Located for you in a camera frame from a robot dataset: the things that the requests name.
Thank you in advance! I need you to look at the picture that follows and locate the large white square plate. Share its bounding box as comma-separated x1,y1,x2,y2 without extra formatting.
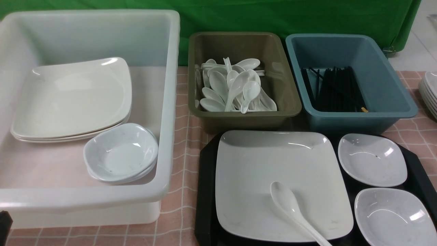
215,130,354,243

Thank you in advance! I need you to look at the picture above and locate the white ceramic soup spoon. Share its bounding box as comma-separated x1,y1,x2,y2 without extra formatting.
270,181,331,246

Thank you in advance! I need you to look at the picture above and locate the black chopstick pair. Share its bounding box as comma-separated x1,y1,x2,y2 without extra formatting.
309,67,369,113

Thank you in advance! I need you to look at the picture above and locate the white small bowl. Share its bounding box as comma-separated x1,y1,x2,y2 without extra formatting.
337,133,408,187
354,188,437,246

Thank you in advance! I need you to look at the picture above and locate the pile of white soup spoons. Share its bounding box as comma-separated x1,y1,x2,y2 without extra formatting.
195,58,278,114

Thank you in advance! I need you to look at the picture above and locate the olive green plastic bin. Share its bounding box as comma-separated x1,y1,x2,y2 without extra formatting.
188,32,302,134

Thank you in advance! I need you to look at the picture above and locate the stack of small white bowls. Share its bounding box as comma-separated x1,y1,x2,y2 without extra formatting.
83,123,159,185

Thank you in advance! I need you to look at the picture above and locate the pink checkered tablecloth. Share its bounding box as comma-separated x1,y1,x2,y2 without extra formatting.
6,74,436,246

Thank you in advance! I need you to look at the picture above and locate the bundle of black chopsticks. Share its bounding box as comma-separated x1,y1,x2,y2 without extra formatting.
301,66,368,113

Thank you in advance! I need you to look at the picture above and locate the large white plastic tub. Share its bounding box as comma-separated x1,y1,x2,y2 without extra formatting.
1,10,180,229

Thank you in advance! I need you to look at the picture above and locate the blue plastic bin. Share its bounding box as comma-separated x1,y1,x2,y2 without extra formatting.
285,33,418,135

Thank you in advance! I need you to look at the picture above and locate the stack of white square plates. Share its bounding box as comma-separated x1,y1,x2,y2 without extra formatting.
10,57,133,141

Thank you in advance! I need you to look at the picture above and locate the green backdrop cloth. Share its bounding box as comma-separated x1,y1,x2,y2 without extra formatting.
0,0,421,66

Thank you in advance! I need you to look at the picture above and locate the black serving tray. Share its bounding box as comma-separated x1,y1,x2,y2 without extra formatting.
195,132,437,246

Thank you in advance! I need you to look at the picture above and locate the white plates stack at edge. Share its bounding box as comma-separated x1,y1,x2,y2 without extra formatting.
419,71,437,120

